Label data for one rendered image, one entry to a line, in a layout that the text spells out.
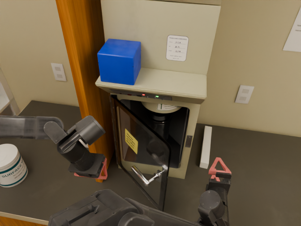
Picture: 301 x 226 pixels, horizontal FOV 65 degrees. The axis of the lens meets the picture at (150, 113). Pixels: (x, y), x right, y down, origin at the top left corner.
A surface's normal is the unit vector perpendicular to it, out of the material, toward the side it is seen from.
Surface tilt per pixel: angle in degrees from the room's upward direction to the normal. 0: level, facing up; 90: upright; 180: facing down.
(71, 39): 90
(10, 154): 0
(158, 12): 90
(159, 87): 0
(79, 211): 25
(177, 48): 90
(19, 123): 44
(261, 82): 90
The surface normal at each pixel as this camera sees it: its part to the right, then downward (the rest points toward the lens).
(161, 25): -0.18, 0.65
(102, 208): -0.07, -0.96
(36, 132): 0.33, -0.02
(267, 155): 0.03, -0.75
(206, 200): -0.41, -0.72
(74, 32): 0.99, 0.13
